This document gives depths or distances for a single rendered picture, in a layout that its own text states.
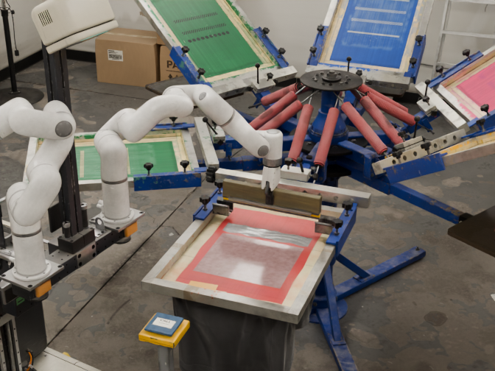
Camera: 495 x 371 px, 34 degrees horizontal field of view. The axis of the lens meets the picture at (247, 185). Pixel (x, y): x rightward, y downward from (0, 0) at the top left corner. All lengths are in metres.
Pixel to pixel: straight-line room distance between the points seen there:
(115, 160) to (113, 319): 1.71
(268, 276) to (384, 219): 2.50
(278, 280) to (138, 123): 0.76
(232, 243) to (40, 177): 0.98
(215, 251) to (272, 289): 0.34
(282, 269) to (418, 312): 1.65
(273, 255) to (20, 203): 1.05
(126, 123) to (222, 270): 0.65
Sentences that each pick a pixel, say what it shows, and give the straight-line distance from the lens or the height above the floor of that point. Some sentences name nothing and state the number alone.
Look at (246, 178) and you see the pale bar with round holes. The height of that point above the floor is 1.04.
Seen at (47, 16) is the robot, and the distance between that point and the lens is 2.50.
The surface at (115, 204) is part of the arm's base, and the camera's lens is 3.01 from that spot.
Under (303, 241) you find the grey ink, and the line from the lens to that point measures 3.25.
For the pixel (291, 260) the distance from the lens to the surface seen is 3.13.
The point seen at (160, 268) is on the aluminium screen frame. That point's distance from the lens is 3.03.
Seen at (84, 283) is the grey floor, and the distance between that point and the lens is 4.81.
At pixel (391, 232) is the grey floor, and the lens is 5.32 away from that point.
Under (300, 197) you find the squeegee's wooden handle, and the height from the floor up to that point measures 1.13.
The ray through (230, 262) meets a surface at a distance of 3.11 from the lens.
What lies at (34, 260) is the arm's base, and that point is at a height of 1.20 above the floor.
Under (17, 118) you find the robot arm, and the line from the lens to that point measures 2.47.
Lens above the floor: 2.61
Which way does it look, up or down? 27 degrees down
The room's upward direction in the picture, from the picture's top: straight up
